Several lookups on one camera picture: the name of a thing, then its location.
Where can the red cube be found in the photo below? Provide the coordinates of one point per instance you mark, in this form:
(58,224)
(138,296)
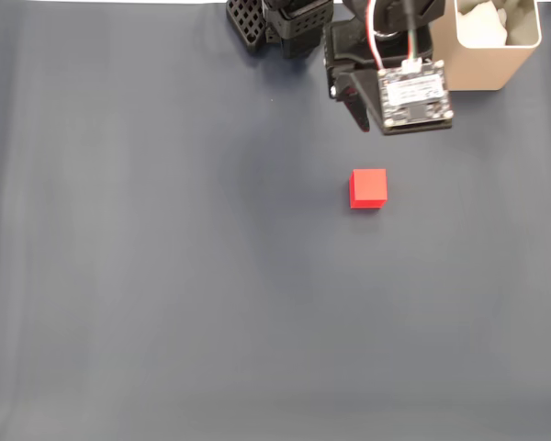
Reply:
(369,188)

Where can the beige rounded box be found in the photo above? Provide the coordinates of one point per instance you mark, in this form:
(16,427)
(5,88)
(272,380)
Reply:
(482,69)

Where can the white padding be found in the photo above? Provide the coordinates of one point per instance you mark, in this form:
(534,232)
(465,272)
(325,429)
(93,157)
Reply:
(480,25)

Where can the dark grey table mat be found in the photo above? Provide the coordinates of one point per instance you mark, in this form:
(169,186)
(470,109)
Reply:
(211,275)

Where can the white camera circuit board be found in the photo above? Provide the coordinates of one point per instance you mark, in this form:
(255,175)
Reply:
(415,98)

